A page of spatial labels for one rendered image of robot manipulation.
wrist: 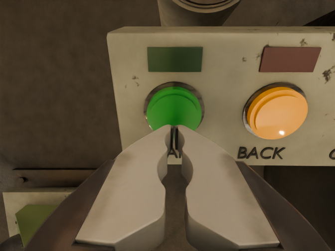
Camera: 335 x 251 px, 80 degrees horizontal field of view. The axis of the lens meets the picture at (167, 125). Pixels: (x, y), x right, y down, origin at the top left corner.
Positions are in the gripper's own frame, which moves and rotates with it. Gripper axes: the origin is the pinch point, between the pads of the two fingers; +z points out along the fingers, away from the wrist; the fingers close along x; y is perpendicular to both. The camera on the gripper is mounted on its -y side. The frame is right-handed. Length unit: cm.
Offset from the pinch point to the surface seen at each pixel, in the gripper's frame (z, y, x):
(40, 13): 69, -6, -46
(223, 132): 2.7, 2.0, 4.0
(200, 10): 14.5, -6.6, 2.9
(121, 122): 2.7, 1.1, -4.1
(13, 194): 36, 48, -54
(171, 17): 19.7, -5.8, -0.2
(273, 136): 1.6, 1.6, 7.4
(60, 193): 36, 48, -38
